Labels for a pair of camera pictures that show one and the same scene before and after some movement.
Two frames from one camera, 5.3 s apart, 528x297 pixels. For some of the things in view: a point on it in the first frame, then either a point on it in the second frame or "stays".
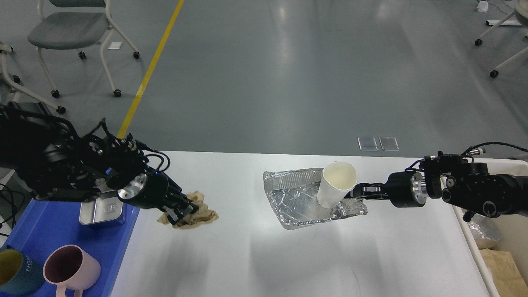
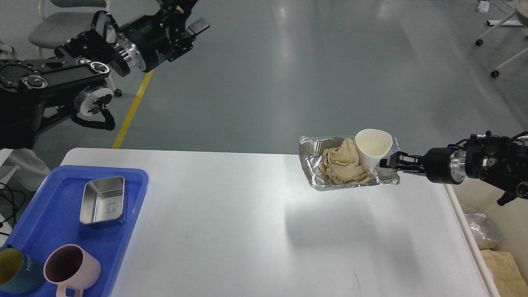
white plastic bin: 513,228 stays
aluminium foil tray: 293,194 → 310,152
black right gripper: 404,189 → 445,165
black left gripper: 153,188 → 154,39
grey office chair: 69,24 stays
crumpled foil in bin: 490,228 stays
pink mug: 70,266 stays
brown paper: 203,215 → 341,165
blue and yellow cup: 19,272 stays
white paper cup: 337,178 → 372,145
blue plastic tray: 47,225 stays
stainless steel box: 105,207 stays
